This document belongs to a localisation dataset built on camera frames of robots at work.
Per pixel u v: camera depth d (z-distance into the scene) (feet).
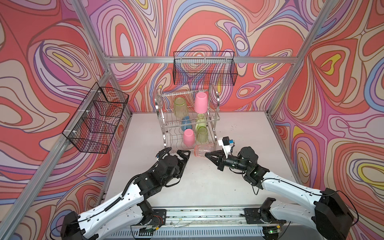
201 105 2.56
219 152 2.20
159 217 2.37
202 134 3.02
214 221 2.41
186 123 3.10
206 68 3.15
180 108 2.57
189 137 2.91
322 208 1.35
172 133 3.33
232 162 2.10
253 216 2.36
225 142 2.09
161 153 2.17
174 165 1.78
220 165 2.13
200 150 2.51
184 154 2.14
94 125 2.58
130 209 1.97
